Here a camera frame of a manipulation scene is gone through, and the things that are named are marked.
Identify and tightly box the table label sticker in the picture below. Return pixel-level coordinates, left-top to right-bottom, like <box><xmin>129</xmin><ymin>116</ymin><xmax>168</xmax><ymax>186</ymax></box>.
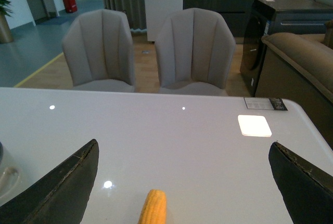
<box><xmin>244</xmin><ymin>97</ymin><xmax>288</xmax><ymax>111</ymax></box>

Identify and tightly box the right beige upholstered chair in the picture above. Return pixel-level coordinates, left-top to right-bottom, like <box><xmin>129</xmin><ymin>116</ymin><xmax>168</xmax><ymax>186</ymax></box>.
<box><xmin>155</xmin><ymin>8</ymin><xmax>236</xmax><ymax>96</ymax></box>

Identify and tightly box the tan sofa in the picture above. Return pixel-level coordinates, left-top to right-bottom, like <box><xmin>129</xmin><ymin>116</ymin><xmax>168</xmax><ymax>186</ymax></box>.
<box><xmin>256</xmin><ymin>21</ymin><xmax>332</xmax><ymax>146</ymax></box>

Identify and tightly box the yellow corn cob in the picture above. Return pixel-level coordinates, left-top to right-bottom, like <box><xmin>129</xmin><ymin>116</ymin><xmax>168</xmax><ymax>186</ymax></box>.
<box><xmin>138</xmin><ymin>189</ymin><xmax>167</xmax><ymax>224</ymax></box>

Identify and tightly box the beige upholstered chair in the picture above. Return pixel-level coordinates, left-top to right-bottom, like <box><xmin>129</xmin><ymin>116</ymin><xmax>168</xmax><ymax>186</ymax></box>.
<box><xmin>62</xmin><ymin>9</ymin><xmax>135</xmax><ymax>93</ymax></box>
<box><xmin>155</xmin><ymin>8</ymin><xmax>236</xmax><ymax>96</ymax></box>

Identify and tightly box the green potted plant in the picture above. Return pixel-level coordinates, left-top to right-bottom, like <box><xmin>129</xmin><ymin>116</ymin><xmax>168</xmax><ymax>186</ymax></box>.
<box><xmin>0</xmin><ymin>0</ymin><xmax>12</xmax><ymax>17</ymax></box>

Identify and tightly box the white electric cooking pot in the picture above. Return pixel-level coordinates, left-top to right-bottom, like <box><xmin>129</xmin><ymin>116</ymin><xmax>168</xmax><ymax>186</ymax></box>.
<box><xmin>1</xmin><ymin>143</ymin><xmax>20</xmax><ymax>205</ymax></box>

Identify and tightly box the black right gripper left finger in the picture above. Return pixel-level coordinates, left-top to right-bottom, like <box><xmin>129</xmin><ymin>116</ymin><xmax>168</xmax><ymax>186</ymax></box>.
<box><xmin>1</xmin><ymin>139</ymin><xmax>99</xmax><ymax>223</ymax></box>

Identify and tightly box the left beige upholstered chair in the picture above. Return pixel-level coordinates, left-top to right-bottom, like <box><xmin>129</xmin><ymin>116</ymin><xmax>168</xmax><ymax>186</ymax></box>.
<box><xmin>62</xmin><ymin>9</ymin><xmax>135</xmax><ymax>93</ymax></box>

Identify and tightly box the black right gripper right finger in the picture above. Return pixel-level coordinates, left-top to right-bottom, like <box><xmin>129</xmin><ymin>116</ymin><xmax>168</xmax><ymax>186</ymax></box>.
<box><xmin>268</xmin><ymin>142</ymin><xmax>332</xmax><ymax>223</ymax></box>

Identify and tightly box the gold plant pot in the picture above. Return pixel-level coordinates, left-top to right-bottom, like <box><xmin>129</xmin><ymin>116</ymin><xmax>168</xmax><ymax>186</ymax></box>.
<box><xmin>0</xmin><ymin>14</ymin><xmax>14</xmax><ymax>44</ymax></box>

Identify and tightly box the red bin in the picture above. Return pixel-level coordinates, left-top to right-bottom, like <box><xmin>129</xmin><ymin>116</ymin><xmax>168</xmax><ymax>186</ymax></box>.
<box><xmin>63</xmin><ymin>0</ymin><xmax>77</xmax><ymax>13</ymax></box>

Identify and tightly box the black washing machine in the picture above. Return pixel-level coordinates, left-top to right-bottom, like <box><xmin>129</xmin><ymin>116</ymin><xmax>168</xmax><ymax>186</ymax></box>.
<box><xmin>240</xmin><ymin>0</ymin><xmax>332</xmax><ymax>97</ymax></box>

